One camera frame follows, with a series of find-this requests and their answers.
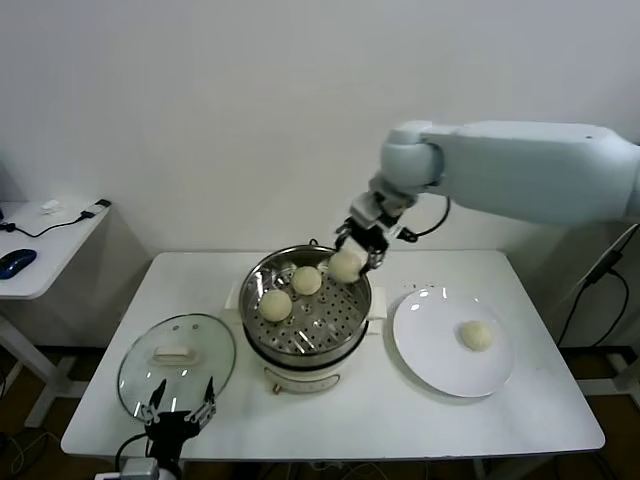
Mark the white round plate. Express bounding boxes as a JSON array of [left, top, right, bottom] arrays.
[[391, 287, 516, 399]]

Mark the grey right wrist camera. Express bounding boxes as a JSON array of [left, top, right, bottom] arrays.
[[349, 192, 389, 226]]

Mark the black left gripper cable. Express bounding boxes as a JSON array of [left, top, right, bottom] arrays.
[[114, 433, 151, 471]]

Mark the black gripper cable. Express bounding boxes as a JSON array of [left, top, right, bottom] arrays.
[[399, 197, 451, 241], [114, 433, 151, 471]]

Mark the perforated steel steamer basket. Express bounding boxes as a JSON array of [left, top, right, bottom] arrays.
[[238, 244, 374, 357]]

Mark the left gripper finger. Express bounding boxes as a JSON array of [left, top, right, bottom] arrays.
[[187, 376, 217, 424], [139, 378, 168, 424]]

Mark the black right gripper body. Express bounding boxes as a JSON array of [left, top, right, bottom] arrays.
[[344, 217, 406, 261]]

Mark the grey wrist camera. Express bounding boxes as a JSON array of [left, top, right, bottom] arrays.
[[119, 458, 161, 480], [349, 192, 389, 226]]

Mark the glass lid with white handle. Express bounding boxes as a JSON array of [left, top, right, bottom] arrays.
[[116, 313, 237, 426]]

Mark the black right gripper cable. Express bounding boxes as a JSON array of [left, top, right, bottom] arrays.
[[399, 197, 451, 241]]

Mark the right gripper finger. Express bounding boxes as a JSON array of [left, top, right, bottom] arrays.
[[333, 225, 355, 256], [358, 248, 387, 277]]

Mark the white side desk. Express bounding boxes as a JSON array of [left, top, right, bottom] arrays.
[[0, 201, 112, 431]]

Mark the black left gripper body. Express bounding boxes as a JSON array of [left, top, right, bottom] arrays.
[[144, 409, 199, 459]]

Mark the black hanging power cable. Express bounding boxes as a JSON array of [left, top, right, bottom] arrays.
[[556, 269, 630, 349]]

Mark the white electric cooker pot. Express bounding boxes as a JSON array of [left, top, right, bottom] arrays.
[[223, 280, 388, 396]]

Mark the white shelf table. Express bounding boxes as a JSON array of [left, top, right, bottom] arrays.
[[574, 214, 640, 396]]

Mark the black power adapter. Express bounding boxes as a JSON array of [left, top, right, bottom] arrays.
[[583, 249, 624, 286]]

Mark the thin white leaning strip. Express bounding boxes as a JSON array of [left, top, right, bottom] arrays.
[[552, 222, 640, 306]]

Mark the black desk cable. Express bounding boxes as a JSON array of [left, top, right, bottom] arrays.
[[0, 212, 96, 240]]

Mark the white steamed baozi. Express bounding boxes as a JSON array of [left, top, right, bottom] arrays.
[[327, 251, 362, 285], [458, 320, 496, 353], [258, 289, 293, 323], [291, 266, 323, 297]]

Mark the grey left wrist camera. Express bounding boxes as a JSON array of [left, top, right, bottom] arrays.
[[119, 458, 161, 480]]

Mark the blue computer mouse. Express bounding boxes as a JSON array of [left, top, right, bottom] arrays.
[[0, 249, 38, 281]]

